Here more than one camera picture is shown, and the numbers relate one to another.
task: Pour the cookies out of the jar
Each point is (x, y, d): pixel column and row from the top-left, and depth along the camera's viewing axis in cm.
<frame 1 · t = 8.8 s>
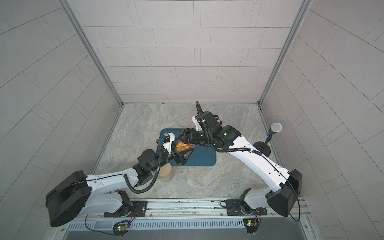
left hand: (191, 145, 70), fingers open
right hand: (184, 139, 69), fingers open
blue tray: (200, 151, 66), point 25 cm above the table
beige lid jar: (166, 173, 74), point 11 cm above the table

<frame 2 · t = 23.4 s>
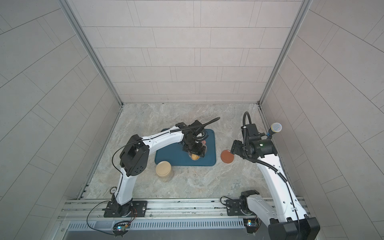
left hand: (201, 153, 87), fingers open
right hand: (236, 149, 75), fingers open
the named things where they were.

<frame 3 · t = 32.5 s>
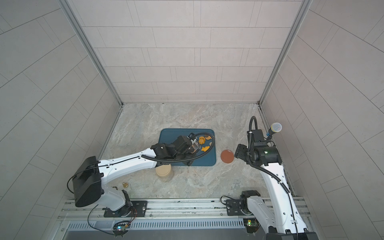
left hand: (192, 151, 81), fingers open
right hand: (240, 152, 75), fingers open
the named things where they were.

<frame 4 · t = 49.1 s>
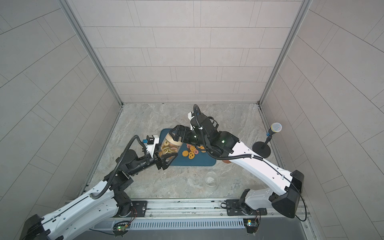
left hand: (175, 150, 67), fingers open
right hand: (175, 136, 65), fingers open
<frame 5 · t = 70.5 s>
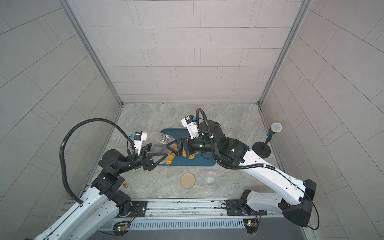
left hand: (166, 154, 61), fingers open
right hand: (173, 146, 59), fingers open
beige jar lid: (187, 181, 81), on the table
